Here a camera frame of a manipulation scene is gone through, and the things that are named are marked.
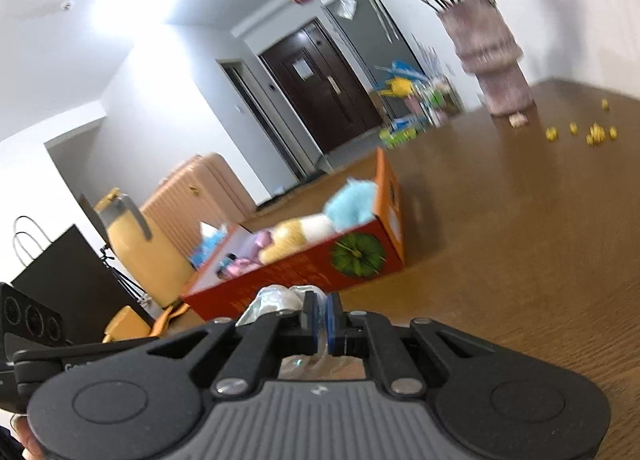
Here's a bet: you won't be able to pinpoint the clear bag of filling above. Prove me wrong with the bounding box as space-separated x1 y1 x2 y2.
236 285 364 381

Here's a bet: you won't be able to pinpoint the pink satin scrunchie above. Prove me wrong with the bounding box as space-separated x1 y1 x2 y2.
216 231 272 280

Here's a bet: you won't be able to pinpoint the yellow white plush toy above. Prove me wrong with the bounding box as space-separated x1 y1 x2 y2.
258 213 336 265

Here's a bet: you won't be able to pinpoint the light blue plush toy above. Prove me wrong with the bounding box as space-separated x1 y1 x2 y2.
323 177 378 232

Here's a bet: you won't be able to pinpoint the person's left hand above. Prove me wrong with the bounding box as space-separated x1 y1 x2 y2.
10 414 46 460

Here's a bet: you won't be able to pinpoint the red cardboard box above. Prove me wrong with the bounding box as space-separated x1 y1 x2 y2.
181 148 405 321

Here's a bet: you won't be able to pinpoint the black paper bag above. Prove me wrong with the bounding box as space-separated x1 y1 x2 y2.
12 215 152 344

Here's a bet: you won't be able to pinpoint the yellow mug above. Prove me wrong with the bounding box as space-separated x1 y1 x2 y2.
103 305 151 343

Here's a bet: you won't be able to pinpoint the blue tissue pack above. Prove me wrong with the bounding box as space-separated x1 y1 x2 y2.
189 222 228 269

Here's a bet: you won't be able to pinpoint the yellow thermos jug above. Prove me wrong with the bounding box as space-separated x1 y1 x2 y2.
94 188 194 309

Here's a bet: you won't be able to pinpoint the pink suitcase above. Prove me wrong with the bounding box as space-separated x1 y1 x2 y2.
141 153 256 258

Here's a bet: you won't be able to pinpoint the dark brown door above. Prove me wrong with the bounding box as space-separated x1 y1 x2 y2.
259 20 383 154

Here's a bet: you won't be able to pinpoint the grey refrigerator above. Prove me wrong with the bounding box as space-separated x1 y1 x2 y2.
322 0 422 118

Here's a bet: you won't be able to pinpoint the yellow petal crumbs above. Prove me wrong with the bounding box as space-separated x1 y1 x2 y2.
544 121 620 146

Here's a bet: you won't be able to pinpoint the pink ribbed vase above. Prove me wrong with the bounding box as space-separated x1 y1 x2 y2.
438 0 534 117

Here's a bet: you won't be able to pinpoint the orange strap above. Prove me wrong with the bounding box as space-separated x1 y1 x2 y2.
148 301 192 339

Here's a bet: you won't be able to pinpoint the cluttered wire rack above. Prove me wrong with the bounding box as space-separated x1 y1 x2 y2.
376 54 463 149

